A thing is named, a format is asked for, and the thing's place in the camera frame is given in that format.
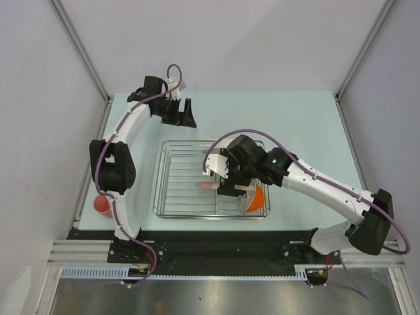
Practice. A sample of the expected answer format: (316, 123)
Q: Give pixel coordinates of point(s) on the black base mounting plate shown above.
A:
(199, 254)

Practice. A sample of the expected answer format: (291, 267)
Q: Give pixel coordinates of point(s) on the aluminium frame rail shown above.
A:
(79, 252)

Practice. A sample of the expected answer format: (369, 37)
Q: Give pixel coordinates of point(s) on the pink cup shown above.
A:
(102, 206)

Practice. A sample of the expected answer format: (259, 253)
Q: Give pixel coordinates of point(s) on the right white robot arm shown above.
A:
(367, 215)

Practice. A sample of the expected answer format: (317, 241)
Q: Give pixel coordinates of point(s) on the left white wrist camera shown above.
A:
(174, 88)

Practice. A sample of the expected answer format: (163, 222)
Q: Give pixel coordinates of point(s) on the white orange ceramic bowl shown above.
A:
(253, 200)

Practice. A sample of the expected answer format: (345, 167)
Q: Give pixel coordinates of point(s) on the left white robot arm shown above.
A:
(112, 165)

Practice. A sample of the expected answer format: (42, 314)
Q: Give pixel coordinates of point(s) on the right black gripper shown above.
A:
(228, 186)

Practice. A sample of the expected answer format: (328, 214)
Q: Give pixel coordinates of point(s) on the white scalloped plate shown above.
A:
(210, 151)

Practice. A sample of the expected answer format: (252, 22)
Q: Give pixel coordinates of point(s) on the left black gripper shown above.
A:
(181, 119)

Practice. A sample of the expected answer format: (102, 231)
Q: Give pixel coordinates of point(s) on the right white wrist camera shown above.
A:
(216, 164)

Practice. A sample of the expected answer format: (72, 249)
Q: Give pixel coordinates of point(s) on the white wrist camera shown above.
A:
(174, 88)
(216, 164)

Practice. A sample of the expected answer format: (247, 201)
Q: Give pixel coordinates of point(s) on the pink cream floral plate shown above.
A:
(208, 185)

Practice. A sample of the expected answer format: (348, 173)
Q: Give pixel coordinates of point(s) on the metal wire dish rack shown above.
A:
(178, 197)

